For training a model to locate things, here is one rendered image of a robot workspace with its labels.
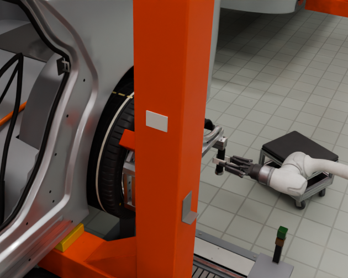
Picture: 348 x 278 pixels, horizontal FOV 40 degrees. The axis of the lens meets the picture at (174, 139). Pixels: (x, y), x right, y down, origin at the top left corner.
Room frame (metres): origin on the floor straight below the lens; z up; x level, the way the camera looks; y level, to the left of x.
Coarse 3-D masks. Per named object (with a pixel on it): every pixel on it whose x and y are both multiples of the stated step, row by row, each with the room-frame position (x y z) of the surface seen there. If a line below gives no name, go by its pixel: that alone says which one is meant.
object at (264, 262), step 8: (264, 256) 1.61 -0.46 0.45; (256, 264) 1.56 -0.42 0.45; (264, 264) 1.57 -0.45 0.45; (272, 264) 1.57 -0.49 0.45; (280, 264) 1.57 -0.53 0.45; (288, 264) 1.57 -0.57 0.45; (256, 272) 1.51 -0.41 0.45; (264, 272) 1.52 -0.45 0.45; (272, 272) 1.52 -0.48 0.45; (280, 272) 1.52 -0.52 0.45; (288, 272) 1.52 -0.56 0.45
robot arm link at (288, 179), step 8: (280, 168) 1.76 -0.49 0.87; (288, 168) 1.76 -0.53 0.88; (296, 168) 1.77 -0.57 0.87; (272, 176) 1.72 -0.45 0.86; (280, 176) 1.71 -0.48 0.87; (288, 176) 1.70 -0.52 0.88; (296, 176) 1.70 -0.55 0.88; (272, 184) 1.70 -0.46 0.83; (280, 184) 1.68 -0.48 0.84; (288, 184) 1.67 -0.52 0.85; (296, 184) 1.67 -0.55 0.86; (304, 184) 1.67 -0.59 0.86; (288, 192) 1.67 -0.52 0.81; (296, 192) 1.66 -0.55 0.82
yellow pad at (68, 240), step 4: (80, 224) 1.49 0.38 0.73; (76, 228) 1.47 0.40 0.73; (80, 228) 1.48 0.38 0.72; (72, 232) 1.44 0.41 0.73; (76, 232) 1.45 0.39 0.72; (80, 232) 1.47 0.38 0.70; (68, 236) 1.42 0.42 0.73; (72, 236) 1.43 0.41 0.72; (76, 236) 1.45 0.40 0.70; (64, 240) 1.40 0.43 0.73; (68, 240) 1.41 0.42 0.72; (72, 240) 1.43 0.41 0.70; (60, 244) 1.38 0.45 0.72; (64, 244) 1.38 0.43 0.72; (68, 244) 1.41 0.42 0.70; (56, 248) 1.39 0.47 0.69; (60, 248) 1.38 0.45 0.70; (64, 248) 1.38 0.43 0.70
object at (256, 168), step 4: (244, 164) 1.83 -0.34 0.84; (252, 164) 1.83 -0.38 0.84; (256, 164) 1.79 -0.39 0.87; (244, 168) 1.80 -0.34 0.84; (252, 168) 1.77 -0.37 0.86; (256, 168) 1.77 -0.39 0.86; (260, 168) 1.77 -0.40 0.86; (244, 172) 1.78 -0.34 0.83; (248, 172) 1.77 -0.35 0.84; (252, 172) 1.76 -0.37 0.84; (256, 172) 1.76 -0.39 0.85; (252, 176) 1.76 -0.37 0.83; (256, 176) 1.75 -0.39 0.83
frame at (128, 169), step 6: (132, 156) 1.64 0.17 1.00; (126, 162) 1.62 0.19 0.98; (132, 162) 1.62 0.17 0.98; (126, 168) 1.60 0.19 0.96; (132, 168) 1.59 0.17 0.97; (126, 174) 1.60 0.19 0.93; (132, 174) 1.58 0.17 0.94; (126, 180) 1.60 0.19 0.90; (132, 180) 1.58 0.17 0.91; (126, 186) 1.60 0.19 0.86; (132, 186) 1.59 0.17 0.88; (126, 192) 1.60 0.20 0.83; (132, 192) 1.59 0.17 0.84; (126, 198) 1.60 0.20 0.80; (132, 198) 1.59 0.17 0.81; (126, 204) 1.60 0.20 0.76; (132, 204) 1.59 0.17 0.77; (132, 210) 1.59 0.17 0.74
